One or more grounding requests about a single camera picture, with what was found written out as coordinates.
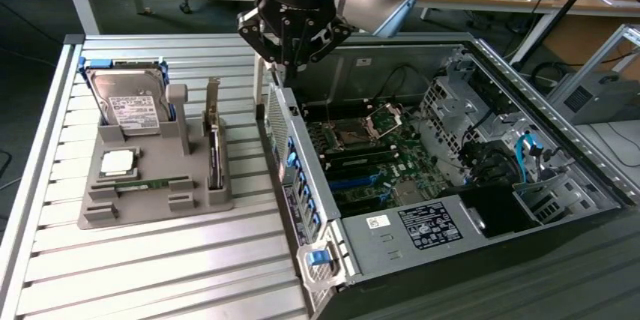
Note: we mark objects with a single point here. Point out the graphics card with metal bracket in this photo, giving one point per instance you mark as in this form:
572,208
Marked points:
216,162

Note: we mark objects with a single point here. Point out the black chair caster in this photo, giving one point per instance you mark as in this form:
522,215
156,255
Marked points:
186,7

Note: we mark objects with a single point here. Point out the thin metal locking lever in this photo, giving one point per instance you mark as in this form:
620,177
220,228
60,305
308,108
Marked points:
327,114

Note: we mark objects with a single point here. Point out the open grey PC case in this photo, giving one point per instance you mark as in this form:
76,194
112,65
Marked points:
278,117

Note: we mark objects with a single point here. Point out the metal socket cover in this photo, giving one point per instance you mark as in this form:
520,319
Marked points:
384,117

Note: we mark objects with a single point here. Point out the CPU socket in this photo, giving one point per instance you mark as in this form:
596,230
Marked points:
350,136

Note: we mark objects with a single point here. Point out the tall metal disk bay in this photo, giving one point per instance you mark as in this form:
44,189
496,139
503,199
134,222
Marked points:
450,110

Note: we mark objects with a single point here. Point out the blue disk caddy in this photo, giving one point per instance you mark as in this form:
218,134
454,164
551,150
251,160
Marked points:
103,62

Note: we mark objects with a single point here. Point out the silver hard disk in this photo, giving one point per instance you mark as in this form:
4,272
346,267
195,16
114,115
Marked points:
130,110

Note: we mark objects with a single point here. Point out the green motherboard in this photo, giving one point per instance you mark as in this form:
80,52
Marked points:
415,162

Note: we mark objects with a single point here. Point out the blue expansion slot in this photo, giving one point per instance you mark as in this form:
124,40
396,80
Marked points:
350,183

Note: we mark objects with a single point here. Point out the grey plastic parts rack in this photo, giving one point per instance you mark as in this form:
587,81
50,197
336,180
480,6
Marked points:
160,170

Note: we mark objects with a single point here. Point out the grey chipset heatsink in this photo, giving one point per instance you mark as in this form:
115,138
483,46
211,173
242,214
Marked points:
410,192

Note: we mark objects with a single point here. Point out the silver CPU chip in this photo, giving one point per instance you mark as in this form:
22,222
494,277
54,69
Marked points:
119,163

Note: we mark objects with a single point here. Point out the green RAM stick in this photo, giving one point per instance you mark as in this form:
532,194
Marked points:
143,184

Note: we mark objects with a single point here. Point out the black stand pole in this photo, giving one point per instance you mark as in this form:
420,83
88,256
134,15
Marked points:
564,9

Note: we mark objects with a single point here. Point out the grey power supply unit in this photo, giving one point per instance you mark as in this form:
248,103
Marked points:
370,245

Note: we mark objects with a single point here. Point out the grey computer tower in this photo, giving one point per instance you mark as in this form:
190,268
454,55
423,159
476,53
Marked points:
604,99

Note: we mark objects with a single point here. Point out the blue case latch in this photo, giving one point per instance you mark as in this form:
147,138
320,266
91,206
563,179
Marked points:
318,258

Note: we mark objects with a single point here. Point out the low metal disk bay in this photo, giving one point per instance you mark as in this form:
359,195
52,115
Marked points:
550,204

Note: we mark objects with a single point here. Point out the aluminium profile frame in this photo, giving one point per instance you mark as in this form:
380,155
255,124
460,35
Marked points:
608,48

